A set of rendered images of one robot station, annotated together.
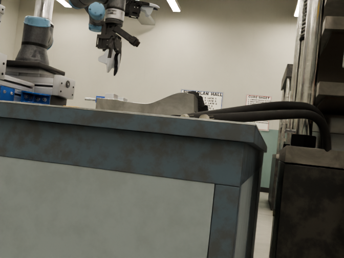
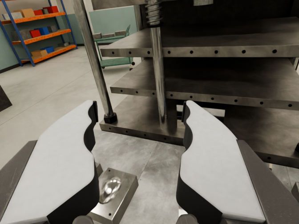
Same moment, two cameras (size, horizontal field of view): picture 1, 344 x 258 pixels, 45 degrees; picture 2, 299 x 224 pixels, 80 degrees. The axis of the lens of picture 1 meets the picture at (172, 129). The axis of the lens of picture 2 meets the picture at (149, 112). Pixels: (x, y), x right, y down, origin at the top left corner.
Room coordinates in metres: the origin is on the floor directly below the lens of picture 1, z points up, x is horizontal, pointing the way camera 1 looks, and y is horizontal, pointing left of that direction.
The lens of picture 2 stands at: (2.10, 0.26, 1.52)
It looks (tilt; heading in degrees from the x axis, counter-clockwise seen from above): 32 degrees down; 283
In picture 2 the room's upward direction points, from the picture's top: 8 degrees counter-clockwise
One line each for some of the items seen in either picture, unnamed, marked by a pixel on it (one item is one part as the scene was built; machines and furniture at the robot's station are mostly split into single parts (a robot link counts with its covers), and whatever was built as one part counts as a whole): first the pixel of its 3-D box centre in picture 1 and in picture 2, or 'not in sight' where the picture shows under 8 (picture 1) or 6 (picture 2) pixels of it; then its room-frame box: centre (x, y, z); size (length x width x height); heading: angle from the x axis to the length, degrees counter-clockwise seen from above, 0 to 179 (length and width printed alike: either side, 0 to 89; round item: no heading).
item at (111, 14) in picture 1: (114, 17); not in sight; (1.64, 0.28, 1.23); 0.08 x 0.08 x 0.05
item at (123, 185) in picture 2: not in sight; (111, 194); (2.41, -0.15, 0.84); 0.20 x 0.15 x 0.07; 76
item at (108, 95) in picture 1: (100, 100); not in sight; (1.64, 0.30, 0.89); 0.13 x 0.05 x 0.05; 76
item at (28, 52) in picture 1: (33, 55); not in sight; (1.90, 0.68, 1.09); 0.15 x 0.15 x 0.10
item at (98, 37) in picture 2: not in sight; (113, 50); (3.81, -4.12, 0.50); 0.98 x 0.55 x 1.01; 8
